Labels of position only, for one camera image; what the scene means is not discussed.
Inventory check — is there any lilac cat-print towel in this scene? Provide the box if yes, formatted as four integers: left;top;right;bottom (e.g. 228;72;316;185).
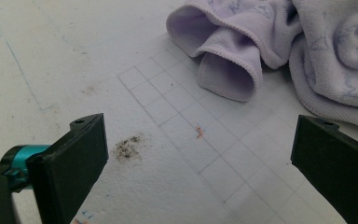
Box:
166;0;358;132

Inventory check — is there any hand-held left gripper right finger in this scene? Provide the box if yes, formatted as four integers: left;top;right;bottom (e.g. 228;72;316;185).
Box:
290;114;358;224

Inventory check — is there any white foam mat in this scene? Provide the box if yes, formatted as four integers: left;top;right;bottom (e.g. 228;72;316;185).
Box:
0;0;358;224

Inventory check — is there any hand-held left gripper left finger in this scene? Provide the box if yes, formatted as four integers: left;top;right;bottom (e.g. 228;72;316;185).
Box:
0;112;110;224

